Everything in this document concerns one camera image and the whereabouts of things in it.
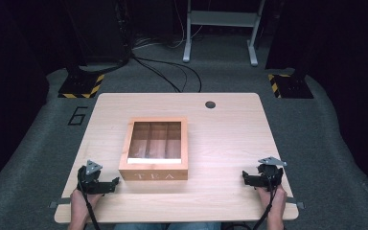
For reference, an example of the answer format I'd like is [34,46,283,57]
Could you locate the dark cabinet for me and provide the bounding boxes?
[61,0,132,66]

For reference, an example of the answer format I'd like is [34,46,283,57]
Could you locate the wooden tea box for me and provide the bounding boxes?
[118,116,190,182]

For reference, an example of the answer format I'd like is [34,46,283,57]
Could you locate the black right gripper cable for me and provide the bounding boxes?
[221,173,276,230]

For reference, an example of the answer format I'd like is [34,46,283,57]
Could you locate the black hazard-striped stand base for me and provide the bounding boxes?
[57,65,105,100]
[266,73,314,100]

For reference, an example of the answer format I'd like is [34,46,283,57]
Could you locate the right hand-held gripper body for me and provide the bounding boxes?
[254,155,288,193]

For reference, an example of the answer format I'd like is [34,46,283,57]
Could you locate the black floor cables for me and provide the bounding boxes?
[129,55,203,94]

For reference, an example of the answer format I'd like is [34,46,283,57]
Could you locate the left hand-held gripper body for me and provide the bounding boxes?
[77,159,111,196]

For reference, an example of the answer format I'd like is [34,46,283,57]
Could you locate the person's left hand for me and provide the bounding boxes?
[69,188,104,222]

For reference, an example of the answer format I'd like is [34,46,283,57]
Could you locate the white metal stand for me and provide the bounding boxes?
[182,0,266,67]

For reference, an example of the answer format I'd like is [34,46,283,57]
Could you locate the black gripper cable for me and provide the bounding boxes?
[221,173,276,230]
[78,172,102,230]

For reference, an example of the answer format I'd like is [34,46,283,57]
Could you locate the grey table bracket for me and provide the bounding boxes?
[48,196,72,209]
[286,196,306,210]

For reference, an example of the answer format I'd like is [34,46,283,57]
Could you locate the person's right hand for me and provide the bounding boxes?
[255,184,288,221]

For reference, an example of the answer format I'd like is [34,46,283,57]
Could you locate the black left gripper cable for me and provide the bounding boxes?
[78,172,102,230]

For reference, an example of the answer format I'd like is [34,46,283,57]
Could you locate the white floor cables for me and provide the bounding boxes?
[131,0,205,51]

